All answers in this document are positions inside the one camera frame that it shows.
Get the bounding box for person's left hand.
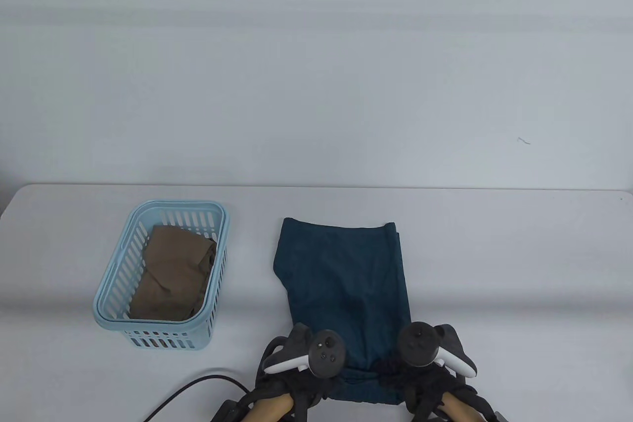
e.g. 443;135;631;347
246;337;348;422

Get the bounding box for person's right hand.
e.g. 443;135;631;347
375;357;481;419

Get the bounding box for teal shorts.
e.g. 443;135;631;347
273;217;413;406

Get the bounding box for person's right forearm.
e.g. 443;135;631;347
439;391;478;422

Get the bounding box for person's left forearm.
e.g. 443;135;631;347
246;391;293;422

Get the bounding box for grey white left controller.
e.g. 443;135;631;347
263;323;347;378

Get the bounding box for brown folded cloth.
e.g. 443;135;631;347
129;224;219;322

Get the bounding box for light blue plastic basket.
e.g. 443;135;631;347
92;199;231;351

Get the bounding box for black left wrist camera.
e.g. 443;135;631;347
212;399;249;422

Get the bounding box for black cable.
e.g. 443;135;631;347
143;375;251;422

